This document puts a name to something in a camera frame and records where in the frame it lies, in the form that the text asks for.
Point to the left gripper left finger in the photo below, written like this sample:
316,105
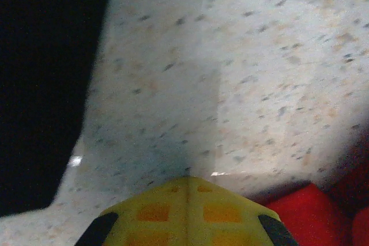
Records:
150,223

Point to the red t-shirt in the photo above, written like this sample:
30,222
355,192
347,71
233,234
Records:
311,217

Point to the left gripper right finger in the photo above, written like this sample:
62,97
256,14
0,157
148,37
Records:
225,223

